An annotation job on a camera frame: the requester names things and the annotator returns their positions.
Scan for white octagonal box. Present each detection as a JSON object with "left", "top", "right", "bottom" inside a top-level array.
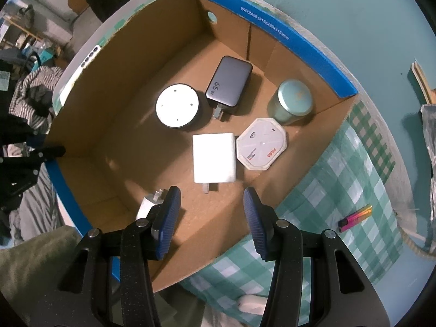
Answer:
[{"left": 236, "top": 117, "right": 288, "bottom": 171}]

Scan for white round puck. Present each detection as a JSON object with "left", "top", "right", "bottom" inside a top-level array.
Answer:
[{"left": 156, "top": 83, "right": 201, "bottom": 130}]

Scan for olive cloth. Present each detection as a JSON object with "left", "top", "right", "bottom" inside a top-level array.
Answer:
[{"left": 0, "top": 226, "right": 205, "bottom": 327}]

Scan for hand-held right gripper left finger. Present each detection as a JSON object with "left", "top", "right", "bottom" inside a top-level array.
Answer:
[{"left": 29, "top": 186, "right": 182, "bottom": 327}]

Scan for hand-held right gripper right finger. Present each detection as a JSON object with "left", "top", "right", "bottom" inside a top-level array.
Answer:
[{"left": 243, "top": 187, "right": 391, "bottom": 327}]

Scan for large white charger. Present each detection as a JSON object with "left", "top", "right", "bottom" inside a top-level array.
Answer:
[{"left": 192, "top": 133, "right": 238, "bottom": 194}]

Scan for grey striped bedding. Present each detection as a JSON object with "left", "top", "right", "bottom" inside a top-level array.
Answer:
[{"left": 8, "top": 167, "right": 74, "bottom": 246}]

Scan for pink yellow lighter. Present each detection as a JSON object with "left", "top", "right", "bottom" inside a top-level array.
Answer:
[{"left": 338, "top": 204, "right": 373, "bottom": 232}]

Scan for wooden strip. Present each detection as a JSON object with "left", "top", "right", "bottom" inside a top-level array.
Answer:
[{"left": 411, "top": 60, "right": 436, "bottom": 104}]

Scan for grey charger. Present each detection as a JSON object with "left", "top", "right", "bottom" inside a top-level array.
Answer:
[{"left": 205, "top": 55, "right": 253, "bottom": 121}]

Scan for beige rope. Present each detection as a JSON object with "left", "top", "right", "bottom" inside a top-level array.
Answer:
[{"left": 395, "top": 211, "right": 431, "bottom": 256}]

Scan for small white charger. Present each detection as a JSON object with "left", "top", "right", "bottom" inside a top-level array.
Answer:
[{"left": 135, "top": 188, "right": 167, "bottom": 222}]

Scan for white oval case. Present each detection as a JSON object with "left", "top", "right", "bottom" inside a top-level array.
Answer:
[{"left": 237, "top": 295, "right": 268, "bottom": 316}]

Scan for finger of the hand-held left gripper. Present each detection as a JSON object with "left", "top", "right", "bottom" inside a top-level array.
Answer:
[{"left": 34, "top": 145, "right": 66, "bottom": 160}]

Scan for green checkered cloth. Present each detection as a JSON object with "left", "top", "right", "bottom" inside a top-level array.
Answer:
[{"left": 105, "top": 0, "right": 402, "bottom": 324}]

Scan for round green tin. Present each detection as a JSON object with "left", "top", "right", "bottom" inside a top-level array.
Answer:
[{"left": 267, "top": 78, "right": 314, "bottom": 125}]

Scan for striped clothes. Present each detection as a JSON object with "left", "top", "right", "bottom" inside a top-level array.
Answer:
[{"left": 10, "top": 65, "right": 65, "bottom": 137}]

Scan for blue cardboard box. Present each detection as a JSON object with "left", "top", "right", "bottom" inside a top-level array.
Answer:
[{"left": 44, "top": 0, "right": 358, "bottom": 293}]

